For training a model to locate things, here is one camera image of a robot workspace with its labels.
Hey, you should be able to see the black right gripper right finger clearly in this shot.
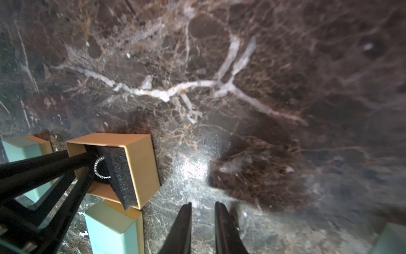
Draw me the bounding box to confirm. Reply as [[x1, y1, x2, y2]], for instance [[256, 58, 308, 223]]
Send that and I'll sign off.
[[215, 202, 248, 254]]

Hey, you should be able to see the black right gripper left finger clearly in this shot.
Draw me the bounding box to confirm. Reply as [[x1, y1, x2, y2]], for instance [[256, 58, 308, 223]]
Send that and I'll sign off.
[[159, 202, 192, 254]]

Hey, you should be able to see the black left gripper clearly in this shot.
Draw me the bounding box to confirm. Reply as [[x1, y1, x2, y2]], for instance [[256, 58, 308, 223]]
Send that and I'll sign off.
[[1, 150, 95, 254]]

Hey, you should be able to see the tan ring box base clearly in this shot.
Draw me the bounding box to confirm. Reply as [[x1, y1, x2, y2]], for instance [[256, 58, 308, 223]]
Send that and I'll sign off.
[[66, 133, 160, 210]]

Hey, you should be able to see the mint green box lid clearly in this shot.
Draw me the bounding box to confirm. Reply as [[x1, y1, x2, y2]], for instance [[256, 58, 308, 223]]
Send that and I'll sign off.
[[371, 223, 406, 254]]

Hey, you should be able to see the mint green closed box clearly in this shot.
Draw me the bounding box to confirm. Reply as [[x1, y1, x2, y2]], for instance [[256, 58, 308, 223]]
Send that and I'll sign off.
[[85, 200, 145, 254]]

